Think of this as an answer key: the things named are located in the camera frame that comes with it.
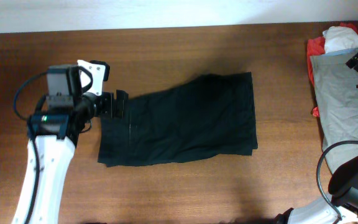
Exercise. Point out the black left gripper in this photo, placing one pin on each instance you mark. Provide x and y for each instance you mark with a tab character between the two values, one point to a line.
109	111

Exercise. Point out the black shorts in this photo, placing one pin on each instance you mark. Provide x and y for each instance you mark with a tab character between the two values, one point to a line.
210	115

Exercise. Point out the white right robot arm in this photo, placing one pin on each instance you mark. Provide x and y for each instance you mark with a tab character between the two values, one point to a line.
340	204

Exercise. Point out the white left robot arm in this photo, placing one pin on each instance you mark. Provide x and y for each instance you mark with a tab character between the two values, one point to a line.
75	96

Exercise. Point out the white garment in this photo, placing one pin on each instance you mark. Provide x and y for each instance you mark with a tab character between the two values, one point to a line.
339	38

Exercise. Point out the red garment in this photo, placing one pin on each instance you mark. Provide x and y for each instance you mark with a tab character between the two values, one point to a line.
315	47

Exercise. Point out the grey trousers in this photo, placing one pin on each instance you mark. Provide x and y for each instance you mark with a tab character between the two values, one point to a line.
336	96

